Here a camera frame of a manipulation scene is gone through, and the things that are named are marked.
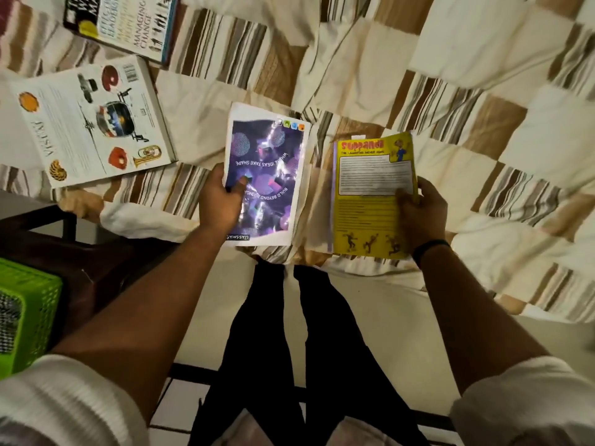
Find white illustrated hardcover book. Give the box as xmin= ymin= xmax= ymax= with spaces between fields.
xmin=8 ymin=55 xmax=178 ymax=189

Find striped patchwork bedsheet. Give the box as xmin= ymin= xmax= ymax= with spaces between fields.
xmin=0 ymin=0 xmax=595 ymax=325

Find person's left forearm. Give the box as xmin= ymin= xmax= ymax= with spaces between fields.
xmin=50 ymin=226 xmax=229 ymax=425

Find person's left hand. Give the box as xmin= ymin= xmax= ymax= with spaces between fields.
xmin=198 ymin=163 xmax=249 ymax=236

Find person's right hand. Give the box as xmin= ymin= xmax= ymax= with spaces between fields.
xmin=395 ymin=176 xmax=448 ymax=255

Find purple notebook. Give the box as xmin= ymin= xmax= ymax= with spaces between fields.
xmin=222 ymin=102 xmax=311 ymax=247

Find dark wooden stool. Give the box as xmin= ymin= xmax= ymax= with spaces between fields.
xmin=0 ymin=205 xmax=177 ymax=339

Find white and black book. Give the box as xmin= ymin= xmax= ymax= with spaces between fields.
xmin=63 ymin=0 xmax=181 ymax=66

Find black wristband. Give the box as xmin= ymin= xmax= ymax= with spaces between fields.
xmin=411 ymin=239 xmax=452 ymax=269

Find person's white shirt sleeves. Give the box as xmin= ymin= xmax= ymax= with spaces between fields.
xmin=0 ymin=354 xmax=595 ymax=446

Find green plastic basket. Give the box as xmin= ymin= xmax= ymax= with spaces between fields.
xmin=0 ymin=257 xmax=64 ymax=380

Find yellow comic book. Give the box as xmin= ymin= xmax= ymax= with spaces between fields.
xmin=331 ymin=131 xmax=419 ymax=260

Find person's right forearm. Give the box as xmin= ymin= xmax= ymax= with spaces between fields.
xmin=415 ymin=243 xmax=552 ymax=396

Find person's black trousers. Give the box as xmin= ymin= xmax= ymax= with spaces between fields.
xmin=188 ymin=259 xmax=430 ymax=446

